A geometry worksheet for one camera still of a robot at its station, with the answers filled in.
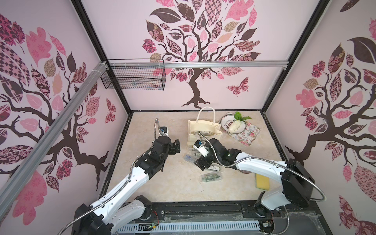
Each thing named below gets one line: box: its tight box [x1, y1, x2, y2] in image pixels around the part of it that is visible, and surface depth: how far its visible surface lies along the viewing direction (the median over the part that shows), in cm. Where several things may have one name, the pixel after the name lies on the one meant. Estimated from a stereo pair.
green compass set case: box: [199, 172, 222, 183], surface depth 86 cm
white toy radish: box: [228, 111, 253, 133], surface depth 111 cm
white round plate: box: [219, 112, 247, 135], surface depth 111 cm
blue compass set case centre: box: [183, 154, 198, 164], surface depth 94 cm
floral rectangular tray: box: [219, 121, 261, 147], surface depth 106 cm
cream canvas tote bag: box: [187, 106, 224, 146], surface depth 99 cm
